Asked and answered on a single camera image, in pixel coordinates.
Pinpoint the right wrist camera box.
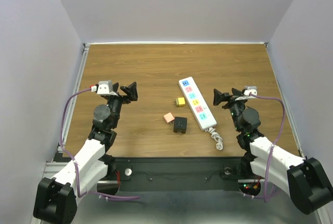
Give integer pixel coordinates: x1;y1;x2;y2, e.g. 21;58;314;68
242;86;258;97

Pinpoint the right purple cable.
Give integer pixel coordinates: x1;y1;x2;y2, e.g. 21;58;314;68
243;93;287;203

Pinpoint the white power strip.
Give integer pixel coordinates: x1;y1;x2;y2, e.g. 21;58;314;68
178;77;217;131

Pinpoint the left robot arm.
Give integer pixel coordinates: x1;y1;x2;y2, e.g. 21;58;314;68
33;81;139;223

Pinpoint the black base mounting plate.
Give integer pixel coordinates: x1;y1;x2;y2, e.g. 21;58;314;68
97;156;263;195

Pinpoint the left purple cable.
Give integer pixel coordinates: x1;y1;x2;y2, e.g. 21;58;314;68
59;88;141;203

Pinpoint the yellow plug adapter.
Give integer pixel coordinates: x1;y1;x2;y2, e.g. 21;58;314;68
173;97;186;107

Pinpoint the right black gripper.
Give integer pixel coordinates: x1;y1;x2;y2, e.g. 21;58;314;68
213;87;248;131

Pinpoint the purple cable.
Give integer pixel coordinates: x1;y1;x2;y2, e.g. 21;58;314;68
243;93;287;203
59;88;141;203

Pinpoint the white power cord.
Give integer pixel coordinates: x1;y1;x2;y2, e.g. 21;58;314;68
205;127;224;152

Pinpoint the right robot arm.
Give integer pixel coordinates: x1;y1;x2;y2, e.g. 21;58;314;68
213;87;332;215

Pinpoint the pink plug adapter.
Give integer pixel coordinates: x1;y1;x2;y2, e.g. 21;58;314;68
163;112;175;124

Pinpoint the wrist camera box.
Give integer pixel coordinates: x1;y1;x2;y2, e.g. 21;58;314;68
242;86;258;97
90;80;113;96

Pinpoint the black cube socket adapter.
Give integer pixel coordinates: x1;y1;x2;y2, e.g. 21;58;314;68
173;116;187;134

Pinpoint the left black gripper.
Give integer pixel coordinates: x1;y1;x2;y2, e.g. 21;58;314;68
106;82;137;129

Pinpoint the aluminium frame rail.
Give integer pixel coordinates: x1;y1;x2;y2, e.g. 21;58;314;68
43;43;90;178

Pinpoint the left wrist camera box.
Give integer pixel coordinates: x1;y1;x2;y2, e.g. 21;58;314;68
90;80;113;96

